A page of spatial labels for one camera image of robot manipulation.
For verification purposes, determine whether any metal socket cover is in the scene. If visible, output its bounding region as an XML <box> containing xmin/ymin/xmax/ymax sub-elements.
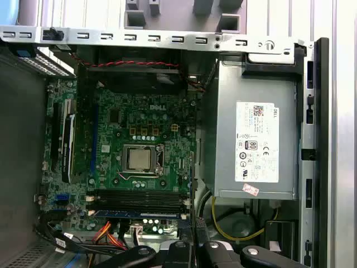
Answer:
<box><xmin>121</xmin><ymin>143</ymin><xmax>158</xmax><ymax>175</ymax></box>

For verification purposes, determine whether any silver CPU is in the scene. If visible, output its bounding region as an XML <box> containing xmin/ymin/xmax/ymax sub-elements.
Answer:
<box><xmin>127</xmin><ymin>147</ymin><xmax>152</xmax><ymax>170</ymax></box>

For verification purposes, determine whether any grey parts rack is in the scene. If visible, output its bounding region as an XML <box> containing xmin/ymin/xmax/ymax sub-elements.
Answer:
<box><xmin>124</xmin><ymin>0</ymin><xmax>248</xmax><ymax>35</ymax></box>

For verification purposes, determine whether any black PC case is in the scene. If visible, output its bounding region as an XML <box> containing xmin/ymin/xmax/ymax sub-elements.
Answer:
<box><xmin>0</xmin><ymin>25</ymin><xmax>330</xmax><ymax>268</ymax></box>

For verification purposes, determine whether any black expansion slot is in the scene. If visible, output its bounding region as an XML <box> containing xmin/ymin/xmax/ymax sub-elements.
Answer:
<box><xmin>51</xmin><ymin>102</ymin><xmax>61</xmax><ymax>174</ymax></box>

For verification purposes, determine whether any green motherboard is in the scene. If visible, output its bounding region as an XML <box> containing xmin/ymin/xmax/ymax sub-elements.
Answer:
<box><xmin>36</xmin><ymin>78</ymin><xmax>202</xmax><ymax>244</ymax></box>

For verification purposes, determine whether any RAM slot with black clips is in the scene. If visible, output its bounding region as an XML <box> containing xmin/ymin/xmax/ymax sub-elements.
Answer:
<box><xmin>93</xmin><ymin>189</ymin><xmax>182</xmax><ymax>196</ymax></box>
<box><xmin>93</xmin><ymin>202</ymin><xmax>184</xmax><ymax>209</ymax></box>

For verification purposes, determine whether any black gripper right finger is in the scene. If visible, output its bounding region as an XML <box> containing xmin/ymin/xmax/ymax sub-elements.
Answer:
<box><xmin>198</xmin><ymin>241</ymin><xmax>309</xmax><ymax>268</ymax></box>

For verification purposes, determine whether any metal locking lever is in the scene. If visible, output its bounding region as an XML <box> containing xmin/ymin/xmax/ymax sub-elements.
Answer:
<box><xmin>155</xmin><ymin>143</ymin><xmax>166</xmax><ymax>177</ymax></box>

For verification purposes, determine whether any yellow wire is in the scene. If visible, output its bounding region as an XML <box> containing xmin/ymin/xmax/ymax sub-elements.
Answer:
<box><xmin>210</xmin><ymin>195</ymin><xmax>279</xmax><ymax>241</ymax></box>

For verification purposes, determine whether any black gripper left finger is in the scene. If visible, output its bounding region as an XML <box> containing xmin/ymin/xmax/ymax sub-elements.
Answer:
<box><xmin>96</xmin><ymin>241</ymin><xmax>194</xmax><ymax>268</ymax></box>

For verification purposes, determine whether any red black twisted wire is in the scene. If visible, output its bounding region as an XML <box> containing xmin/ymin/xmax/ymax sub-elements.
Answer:
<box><xmin>71</xmin><ymin>52</ymin><xmax>206</xmax><ymax>93</ymax></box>

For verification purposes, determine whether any blue expansion slot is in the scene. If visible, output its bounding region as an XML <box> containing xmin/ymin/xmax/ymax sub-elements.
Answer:
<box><xmin>91</xmin><ymin>103</ymin><xmax>99</xmax><ymax>175</ymax></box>

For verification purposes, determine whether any grey power supply unit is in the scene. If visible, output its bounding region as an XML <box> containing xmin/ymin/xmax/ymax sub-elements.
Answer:
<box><xmin>205</xmin><ymin>59</ymin><xmax>301</xmax><ymax>201</ymax></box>

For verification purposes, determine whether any black cable bundle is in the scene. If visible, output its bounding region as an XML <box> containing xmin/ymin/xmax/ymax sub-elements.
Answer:
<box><xmin>35</xmin><ymin>212</ymin><xmax>132</xmax><ymax>255</ymax></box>

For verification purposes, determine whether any black graphics card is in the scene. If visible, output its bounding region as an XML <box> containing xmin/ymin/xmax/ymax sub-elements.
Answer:
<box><xmin>60</xmin><ymin>113</ymin><xmax>76</xmax><ymax>184</ymax></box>

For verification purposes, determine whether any orange red wire bundle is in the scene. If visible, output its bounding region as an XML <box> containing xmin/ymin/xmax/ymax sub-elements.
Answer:
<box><xmin>89</xmin><ymin>220</ymin><xmax>129</xmax><ymax>268</ymax></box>

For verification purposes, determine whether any black CPU socket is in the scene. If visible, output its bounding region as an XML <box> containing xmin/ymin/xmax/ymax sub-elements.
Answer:
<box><xmin>119</xmin><ymin>142</ymin><xmax>167</xmax><ymax>178</ymax></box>

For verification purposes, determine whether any RAM slot with white clips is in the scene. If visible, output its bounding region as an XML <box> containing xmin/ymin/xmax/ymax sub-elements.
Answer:
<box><xmin>86</xmin><ymin>209</ymin><xmax>188</xmax><ymax>221</ymax></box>
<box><xmin>85</xmin><ymin>195</ymin><xmax>187</xmax><ymax>203</ymax></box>

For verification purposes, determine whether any black cooling fan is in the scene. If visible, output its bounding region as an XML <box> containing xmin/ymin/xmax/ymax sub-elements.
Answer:
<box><xmin>85</xmin><ymin>46</ymin><xmax>188</xmax><ymax>95</ymax></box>

